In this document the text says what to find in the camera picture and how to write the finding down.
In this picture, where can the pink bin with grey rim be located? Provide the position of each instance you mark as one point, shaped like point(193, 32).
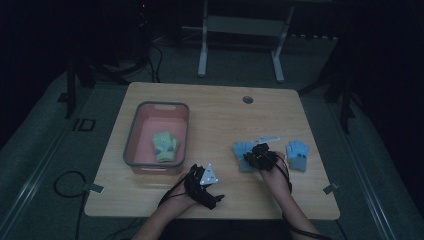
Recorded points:
point(146, 133)

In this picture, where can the plain green fuzzy glove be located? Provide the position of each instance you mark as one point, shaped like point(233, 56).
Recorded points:
point(177, 144)

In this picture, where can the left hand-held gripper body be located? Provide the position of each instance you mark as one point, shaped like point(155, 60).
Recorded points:
point(203, 190)

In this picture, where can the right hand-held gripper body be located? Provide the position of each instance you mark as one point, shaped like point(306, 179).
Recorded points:
point(263, 158)

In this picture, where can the plain blue and grey glove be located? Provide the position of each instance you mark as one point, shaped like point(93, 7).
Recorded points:
point(240, 154)

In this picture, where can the person's right hand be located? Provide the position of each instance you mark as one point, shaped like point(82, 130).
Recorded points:
point(275, 178)

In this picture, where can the grey tape piece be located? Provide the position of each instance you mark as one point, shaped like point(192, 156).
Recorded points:
point(94, 188)
point(330, 188)

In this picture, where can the white table frame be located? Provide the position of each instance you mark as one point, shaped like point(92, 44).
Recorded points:
point(240, 25)

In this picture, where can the black stand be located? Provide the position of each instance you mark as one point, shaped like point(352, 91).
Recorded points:
point(71, 90)
point(340, 100)

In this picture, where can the person's left hand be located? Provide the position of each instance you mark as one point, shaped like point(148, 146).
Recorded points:
point(180, 196)

